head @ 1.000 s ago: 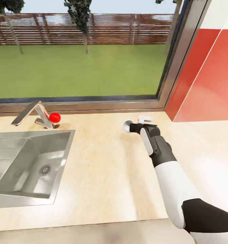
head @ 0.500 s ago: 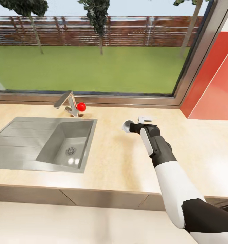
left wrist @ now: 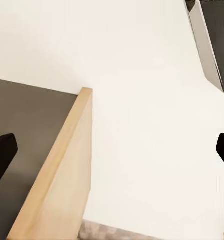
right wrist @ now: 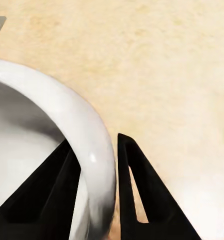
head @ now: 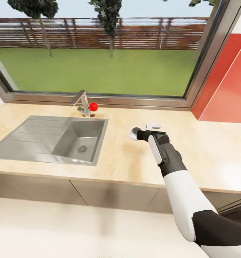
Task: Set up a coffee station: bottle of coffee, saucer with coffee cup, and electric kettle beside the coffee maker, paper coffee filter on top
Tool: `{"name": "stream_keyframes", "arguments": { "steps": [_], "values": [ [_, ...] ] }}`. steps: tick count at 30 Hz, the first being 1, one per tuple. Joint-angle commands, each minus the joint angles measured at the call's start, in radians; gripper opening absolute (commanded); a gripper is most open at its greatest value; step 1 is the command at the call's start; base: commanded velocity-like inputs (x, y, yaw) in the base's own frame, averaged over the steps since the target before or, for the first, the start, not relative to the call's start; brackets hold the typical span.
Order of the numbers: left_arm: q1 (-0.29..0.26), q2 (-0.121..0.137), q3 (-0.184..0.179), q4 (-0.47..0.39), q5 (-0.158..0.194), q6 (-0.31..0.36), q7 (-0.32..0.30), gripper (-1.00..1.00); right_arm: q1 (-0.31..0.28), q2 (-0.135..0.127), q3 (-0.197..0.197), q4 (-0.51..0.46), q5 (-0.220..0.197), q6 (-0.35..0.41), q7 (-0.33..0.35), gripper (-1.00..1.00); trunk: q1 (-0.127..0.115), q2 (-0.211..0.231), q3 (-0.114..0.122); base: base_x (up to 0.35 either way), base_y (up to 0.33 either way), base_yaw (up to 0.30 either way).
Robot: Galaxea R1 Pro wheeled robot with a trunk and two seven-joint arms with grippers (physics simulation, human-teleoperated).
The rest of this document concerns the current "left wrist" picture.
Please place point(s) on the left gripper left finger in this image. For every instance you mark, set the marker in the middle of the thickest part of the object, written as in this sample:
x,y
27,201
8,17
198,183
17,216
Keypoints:
x,y
8,150

